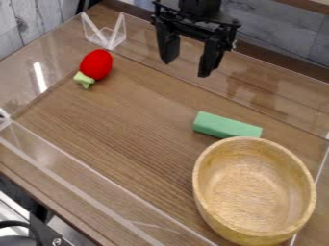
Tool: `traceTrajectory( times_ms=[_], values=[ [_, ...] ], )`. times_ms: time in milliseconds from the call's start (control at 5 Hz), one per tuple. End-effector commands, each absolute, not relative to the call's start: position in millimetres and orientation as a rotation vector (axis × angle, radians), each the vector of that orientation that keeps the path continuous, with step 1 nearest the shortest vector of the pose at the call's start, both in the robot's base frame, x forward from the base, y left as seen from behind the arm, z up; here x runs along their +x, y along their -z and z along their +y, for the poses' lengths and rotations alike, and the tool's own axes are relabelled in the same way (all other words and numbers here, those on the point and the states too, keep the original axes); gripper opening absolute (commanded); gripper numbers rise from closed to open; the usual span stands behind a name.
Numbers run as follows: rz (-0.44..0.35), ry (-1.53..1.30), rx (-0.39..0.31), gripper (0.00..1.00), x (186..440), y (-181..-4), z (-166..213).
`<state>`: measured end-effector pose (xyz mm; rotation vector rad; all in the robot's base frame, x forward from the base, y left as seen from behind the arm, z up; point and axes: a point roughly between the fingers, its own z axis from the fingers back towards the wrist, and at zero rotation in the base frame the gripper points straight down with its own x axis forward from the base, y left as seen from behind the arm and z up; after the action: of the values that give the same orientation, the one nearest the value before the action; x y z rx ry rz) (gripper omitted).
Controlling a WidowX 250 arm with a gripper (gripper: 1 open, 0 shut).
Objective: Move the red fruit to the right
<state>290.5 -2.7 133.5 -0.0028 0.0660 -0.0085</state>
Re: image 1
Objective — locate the red plush strawberry green leaf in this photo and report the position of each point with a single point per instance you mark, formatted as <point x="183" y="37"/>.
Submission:
<point x="95" y="67"/>

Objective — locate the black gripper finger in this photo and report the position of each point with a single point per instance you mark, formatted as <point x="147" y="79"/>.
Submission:
<point x="167" y="41"/>
<point x="211" y="57"/>

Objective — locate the clear acrylic tray wall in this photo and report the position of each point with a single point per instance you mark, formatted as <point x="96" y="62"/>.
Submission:
<point x="104" y="154"/>

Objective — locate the green foam block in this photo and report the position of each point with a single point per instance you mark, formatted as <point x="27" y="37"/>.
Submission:
<point x="223" y="127"/>

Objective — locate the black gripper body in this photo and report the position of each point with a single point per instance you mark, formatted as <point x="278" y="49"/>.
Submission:
<point x="194" y="18"/>

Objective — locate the black metal stand bracket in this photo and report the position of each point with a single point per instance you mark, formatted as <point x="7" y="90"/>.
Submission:
<point x="32" y="231"/>

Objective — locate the wooden bowl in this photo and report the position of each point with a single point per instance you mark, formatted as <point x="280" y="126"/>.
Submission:
<point x="253" y="190"/>

